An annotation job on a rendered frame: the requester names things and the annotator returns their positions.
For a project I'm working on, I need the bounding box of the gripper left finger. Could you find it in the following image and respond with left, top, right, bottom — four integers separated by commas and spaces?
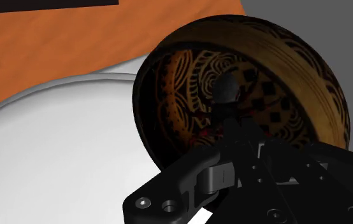
122, 118, 289, 224

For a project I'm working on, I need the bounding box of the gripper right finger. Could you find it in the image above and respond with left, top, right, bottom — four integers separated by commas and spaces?
243, 118, 353, 224

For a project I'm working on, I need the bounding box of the brown black patterned bowl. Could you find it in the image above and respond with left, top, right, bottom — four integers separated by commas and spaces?
132, 14, 351, 171

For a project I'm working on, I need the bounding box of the black round-topped object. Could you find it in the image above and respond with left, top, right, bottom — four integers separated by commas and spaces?
210, 72, 242, 125

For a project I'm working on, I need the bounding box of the white toilet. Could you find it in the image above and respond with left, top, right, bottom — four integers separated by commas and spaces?
0, 52, 213, 224

